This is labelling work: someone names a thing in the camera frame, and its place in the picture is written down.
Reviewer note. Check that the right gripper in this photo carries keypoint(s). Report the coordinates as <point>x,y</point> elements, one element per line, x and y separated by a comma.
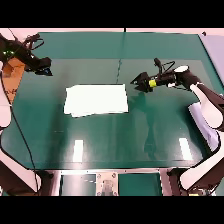
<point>144,81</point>

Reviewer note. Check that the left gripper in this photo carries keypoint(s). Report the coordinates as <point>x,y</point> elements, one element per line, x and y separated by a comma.
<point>41,63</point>

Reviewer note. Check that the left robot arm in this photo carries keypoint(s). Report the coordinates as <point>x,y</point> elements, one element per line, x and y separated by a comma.
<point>4,115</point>

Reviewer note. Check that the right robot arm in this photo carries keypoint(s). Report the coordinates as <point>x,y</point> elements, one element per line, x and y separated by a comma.
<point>210,111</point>

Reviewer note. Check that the brown cardboard box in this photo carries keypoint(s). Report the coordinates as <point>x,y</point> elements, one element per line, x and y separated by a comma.
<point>14,75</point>

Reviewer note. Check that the white T-shirt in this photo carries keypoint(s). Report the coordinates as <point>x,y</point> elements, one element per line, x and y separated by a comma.
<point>96,100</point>

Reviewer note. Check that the pale lilac garment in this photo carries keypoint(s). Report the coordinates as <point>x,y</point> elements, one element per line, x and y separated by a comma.
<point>205,133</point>

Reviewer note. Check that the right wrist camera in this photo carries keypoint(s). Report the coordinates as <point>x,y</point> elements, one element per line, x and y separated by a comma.
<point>158,65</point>

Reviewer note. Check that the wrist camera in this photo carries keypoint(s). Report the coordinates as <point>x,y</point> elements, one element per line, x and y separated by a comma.
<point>158,65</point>
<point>31,39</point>

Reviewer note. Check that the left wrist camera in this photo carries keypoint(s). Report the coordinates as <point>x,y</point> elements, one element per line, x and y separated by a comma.
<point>31,39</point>

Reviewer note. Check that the silver frame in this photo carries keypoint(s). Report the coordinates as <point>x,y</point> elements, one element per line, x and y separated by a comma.
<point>106,183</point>

